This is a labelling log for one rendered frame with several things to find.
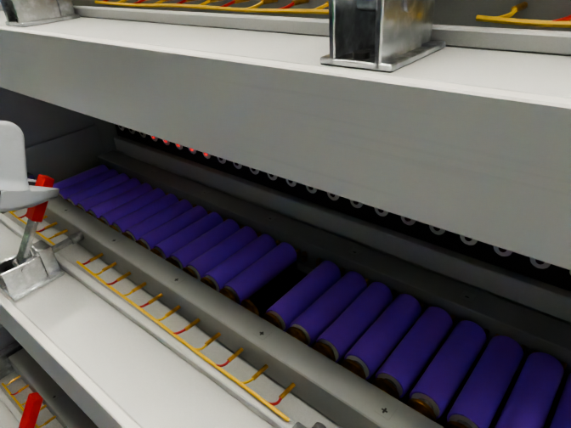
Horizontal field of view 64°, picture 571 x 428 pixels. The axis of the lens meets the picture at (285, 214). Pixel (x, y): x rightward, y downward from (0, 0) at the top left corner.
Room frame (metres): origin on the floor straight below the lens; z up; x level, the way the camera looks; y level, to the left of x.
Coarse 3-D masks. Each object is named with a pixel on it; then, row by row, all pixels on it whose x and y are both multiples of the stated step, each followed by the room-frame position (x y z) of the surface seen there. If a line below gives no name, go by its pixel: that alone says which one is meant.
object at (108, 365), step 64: (256, 192) 0.39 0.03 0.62; (0, 256) 0.37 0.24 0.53; (64, 256) 0.36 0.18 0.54; (448, 256) 0.28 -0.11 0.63; (0, 320) 0.34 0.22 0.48; (64, 320) 0.29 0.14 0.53; (128, 320) 0.29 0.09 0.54; (64, 384) 0.27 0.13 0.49; (128, 384) 0.24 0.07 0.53; (192, 384) 0.24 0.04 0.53; (256, 384) 0.23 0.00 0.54
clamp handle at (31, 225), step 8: (40, 176) 0.34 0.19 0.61; (40, 184) 0.33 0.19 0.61; (48, 184) 0.34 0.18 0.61; (32, 208) 0.33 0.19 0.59; (40, 208) 0.33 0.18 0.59; (32, 216) 0.33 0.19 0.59; (40, 216) 0.33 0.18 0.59; (32, 224) 0.33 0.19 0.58; (24, 232) 0.33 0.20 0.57; (32, 232) 0.33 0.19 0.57; (24, 240) 0.33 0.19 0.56; (32, 240) 0.33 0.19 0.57; (24, 248) 0.33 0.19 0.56; (24, 256) 0.32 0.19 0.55; (32, 256) 0.33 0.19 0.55
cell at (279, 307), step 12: (324, 264) 0.31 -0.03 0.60; (312, 276) 0.30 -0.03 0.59; (324, 276) 0.30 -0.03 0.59; (336, 276) 0.31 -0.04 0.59; (300, 288) 0.29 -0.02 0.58; (312, 288) 0.29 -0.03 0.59; (324, 288) 0.29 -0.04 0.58; (288, 300) 0.28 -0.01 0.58; (300, 300) 0.28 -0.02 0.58; (312, 300) 0.28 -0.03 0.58; (276, 312) 0.27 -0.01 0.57; (288, 312) 0.27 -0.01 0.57; (300, 312) 0.27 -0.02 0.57; (288, 324) 0.26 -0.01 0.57
